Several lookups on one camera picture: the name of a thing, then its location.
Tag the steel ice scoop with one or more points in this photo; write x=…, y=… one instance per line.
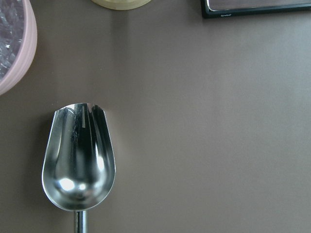
x=79, y=164

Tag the black digital scale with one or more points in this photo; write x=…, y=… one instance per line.
x=232, y=8

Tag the round wooden stand base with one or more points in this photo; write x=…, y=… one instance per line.
x=121, y=4

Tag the pink bowl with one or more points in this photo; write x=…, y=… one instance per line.
x=26, y=51

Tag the clear ice cubes pile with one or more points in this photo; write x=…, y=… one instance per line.
x=11, y=32

